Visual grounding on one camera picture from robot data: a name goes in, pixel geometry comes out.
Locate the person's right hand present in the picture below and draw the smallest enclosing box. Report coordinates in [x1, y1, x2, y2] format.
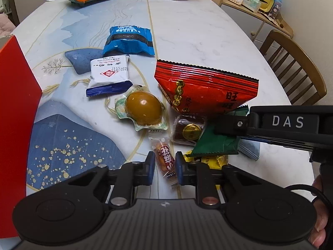
[311, 179, 330, 249]

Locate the green snack packet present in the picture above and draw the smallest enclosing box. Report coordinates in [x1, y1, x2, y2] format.
[192, 104, 250, 156]

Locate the brown round cake packet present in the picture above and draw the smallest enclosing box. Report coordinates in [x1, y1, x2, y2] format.
[170, 115, 208, 146]

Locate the yellow snack packet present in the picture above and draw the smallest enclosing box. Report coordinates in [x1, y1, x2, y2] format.
[183, 150, 229, 170]

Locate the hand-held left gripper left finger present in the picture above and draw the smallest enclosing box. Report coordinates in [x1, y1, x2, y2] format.
[68, 151, 157, 210]

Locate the pink padded jacket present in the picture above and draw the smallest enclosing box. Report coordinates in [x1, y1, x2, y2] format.
[0, 13, 16, 38]

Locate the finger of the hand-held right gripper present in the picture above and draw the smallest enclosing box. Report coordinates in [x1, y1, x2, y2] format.
[213, 113, 251, 137]

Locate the yellow container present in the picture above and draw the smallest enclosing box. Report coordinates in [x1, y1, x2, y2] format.
[255, 0, 275, 13]

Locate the braised egg packet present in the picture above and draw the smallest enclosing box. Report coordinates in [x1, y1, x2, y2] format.
[114, 85, 168, 132]

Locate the black wrist strap cord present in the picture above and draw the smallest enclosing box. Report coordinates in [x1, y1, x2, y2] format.
[285, 184, 327, 207]

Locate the dotted dark pouch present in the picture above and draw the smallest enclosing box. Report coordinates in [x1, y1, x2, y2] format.
[268, 0, 284, 19]

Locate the large red snack bag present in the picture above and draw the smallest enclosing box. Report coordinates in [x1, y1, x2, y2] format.
[154, 59, 260, 116]

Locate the wooden chair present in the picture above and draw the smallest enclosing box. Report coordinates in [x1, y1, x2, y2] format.
[259, 30, 328, 106]

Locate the light blue snack packet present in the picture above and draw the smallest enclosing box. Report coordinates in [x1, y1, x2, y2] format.
[238, 135, 261, 161]

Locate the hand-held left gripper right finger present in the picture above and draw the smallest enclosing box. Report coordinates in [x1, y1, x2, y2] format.
[175, 151, 262, 210]

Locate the red cardboard box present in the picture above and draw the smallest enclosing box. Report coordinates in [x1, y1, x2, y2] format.
[0, 35, 43, 240]

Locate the small orange candy packet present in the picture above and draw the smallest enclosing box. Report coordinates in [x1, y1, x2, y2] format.
[149, 137, 180, 188]

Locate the white packet with blue end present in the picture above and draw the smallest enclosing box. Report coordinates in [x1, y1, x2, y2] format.
[86, 55, 134, 98]

